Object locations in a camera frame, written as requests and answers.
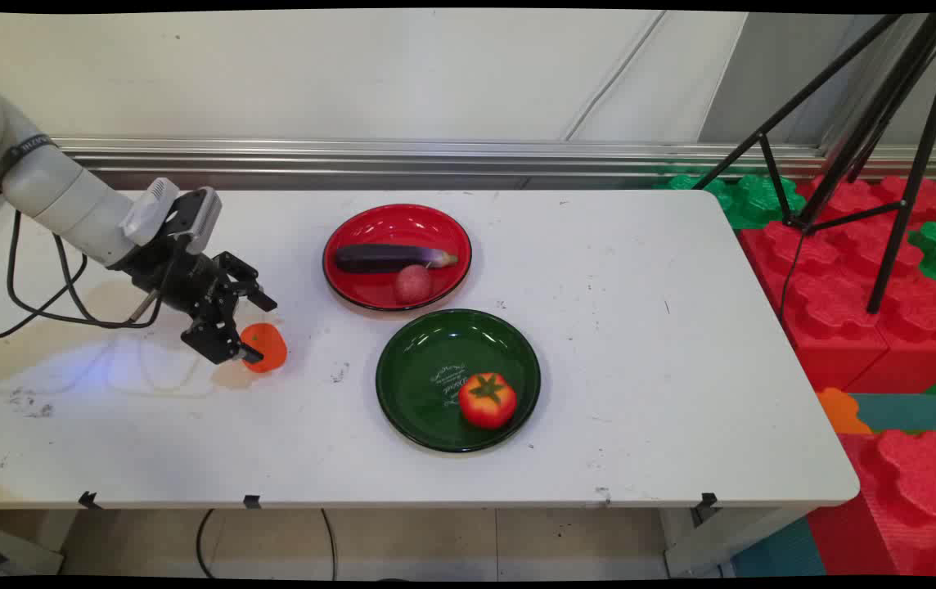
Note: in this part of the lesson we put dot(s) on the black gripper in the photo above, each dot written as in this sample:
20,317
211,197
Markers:
177,274

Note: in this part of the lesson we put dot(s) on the purple toy eggplant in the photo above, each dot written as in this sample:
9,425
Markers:
378,258

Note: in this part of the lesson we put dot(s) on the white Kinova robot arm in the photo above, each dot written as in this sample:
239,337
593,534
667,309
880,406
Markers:
67,196

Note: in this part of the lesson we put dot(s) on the orange toy persimmon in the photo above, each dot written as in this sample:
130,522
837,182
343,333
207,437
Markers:
270,348

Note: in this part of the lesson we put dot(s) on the white finned wrist module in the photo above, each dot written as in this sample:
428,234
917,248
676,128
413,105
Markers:
149,211

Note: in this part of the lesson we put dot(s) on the pink round toy fruit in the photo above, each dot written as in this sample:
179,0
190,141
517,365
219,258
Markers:
412,286

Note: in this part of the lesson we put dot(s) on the red plate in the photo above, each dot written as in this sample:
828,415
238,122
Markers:
402,225

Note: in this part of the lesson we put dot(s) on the black table edge clip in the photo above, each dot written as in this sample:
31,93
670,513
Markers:
706,505
89,500
252,501

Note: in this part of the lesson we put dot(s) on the dark green plate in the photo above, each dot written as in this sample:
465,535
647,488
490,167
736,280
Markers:
427,360

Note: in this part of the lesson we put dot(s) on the red toy tomato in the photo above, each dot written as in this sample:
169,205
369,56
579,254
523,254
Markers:
488,405

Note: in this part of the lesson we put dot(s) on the grey metal table foot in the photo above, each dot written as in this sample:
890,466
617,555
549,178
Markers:
10,556

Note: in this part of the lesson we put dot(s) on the white table leg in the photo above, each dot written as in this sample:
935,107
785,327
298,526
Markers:
722,541

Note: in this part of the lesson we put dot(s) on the orange foam block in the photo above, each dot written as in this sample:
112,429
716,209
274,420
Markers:
840,413

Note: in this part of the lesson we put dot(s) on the teal foam mat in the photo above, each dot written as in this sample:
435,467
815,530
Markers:
914,411

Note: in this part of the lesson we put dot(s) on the black tripod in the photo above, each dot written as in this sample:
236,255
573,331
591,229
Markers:
918,164

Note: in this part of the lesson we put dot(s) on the large red foam block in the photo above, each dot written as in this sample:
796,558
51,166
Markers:
910,499

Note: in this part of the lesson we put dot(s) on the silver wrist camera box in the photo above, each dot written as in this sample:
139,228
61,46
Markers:
202,217

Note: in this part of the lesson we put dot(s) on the aluminium wall rail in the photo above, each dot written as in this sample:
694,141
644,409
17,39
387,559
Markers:
435,155

